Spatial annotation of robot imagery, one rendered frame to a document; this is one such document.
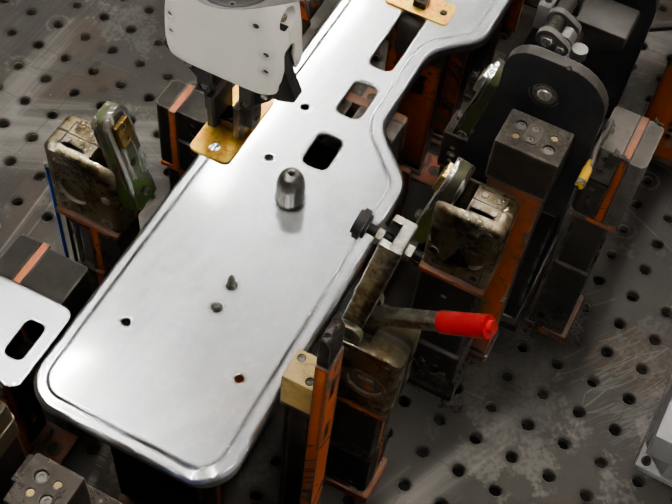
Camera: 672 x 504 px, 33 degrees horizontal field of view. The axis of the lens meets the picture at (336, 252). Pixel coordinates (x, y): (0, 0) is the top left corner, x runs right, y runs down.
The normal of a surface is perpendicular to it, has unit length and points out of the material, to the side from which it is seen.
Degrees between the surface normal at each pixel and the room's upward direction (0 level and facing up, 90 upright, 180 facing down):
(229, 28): 91
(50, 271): 0
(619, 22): 0
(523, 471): 0
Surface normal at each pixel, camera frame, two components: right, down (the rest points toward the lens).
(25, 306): 0.07, -0.55
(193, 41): -0.50, 0.74
